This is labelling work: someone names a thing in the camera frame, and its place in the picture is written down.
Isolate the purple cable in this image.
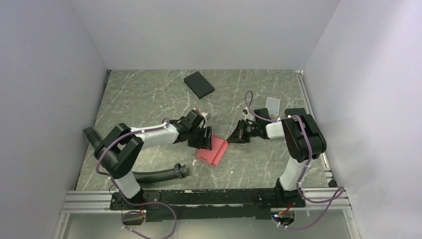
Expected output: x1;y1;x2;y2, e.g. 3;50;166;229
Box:
244;91;345;231
96;119;177;239

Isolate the clear plastic case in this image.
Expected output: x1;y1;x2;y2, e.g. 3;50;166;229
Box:
265;97;281;117

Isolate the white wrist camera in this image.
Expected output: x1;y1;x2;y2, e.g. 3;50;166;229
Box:
200;112;211;128
242;108;255;121

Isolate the black ridged tray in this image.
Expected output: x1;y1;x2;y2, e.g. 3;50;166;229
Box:
284;108;308;117

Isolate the red paper box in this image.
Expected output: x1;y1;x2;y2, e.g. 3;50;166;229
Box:
196;135;228;166

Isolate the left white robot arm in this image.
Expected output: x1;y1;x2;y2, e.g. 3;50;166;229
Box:
83;109;212;209

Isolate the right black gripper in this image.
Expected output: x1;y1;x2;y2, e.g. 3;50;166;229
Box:
226;119;260;143

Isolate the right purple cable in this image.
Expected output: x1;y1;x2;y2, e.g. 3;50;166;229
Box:
244;91;345;231

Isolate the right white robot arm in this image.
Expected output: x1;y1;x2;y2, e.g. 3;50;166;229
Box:
226;108;326;207

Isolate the black flat box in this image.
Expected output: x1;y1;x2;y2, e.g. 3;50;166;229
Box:
184;71;215;99

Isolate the aluminium frame rail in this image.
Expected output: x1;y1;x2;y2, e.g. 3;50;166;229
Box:
53;172;360;239

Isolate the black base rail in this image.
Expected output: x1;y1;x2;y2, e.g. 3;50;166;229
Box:
109;188;306;222

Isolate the black corrugated hose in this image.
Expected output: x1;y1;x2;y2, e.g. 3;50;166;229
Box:
83;126;189;184

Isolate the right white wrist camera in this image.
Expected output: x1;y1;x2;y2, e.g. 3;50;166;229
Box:
242;108;255;121

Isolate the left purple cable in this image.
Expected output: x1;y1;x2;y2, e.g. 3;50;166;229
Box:
96;119;177;239

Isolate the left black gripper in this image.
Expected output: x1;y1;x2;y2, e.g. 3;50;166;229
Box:
188;125;212;151

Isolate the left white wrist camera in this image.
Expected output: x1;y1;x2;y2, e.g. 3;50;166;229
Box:
200;112;211;128

